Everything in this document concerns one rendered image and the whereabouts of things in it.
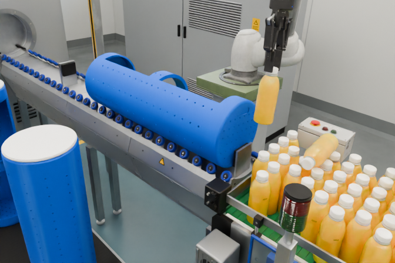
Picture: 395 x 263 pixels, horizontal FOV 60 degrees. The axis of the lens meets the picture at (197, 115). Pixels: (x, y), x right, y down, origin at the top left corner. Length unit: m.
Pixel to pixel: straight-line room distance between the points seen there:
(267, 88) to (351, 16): 2.91
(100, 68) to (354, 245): 1.31
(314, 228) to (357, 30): 3.06
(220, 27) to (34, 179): 2.32
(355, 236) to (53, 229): 1.13
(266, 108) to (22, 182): 0.94
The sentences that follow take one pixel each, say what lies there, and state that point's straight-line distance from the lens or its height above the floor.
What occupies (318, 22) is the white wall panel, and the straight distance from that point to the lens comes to 4.14.
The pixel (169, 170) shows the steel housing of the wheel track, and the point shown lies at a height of 0.86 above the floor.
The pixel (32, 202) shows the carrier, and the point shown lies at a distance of 1.50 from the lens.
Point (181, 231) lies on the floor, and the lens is 2.45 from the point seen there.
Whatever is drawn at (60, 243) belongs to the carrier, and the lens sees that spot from 1.63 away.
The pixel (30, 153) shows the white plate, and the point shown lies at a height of 1.04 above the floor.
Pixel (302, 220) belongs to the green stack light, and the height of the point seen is 1.20.
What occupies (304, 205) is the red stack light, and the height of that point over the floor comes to 1.24.
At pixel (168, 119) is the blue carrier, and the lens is 1.38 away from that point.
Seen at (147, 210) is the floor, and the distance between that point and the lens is 2.61.
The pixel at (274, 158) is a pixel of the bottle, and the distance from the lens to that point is 1.29.
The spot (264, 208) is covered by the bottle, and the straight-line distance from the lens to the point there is 1.19.
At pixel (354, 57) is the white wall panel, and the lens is 4.04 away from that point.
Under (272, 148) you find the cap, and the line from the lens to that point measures 1.28.
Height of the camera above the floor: 1.75
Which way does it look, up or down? 27 degrees down
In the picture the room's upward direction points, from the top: 2 degrees clockwise
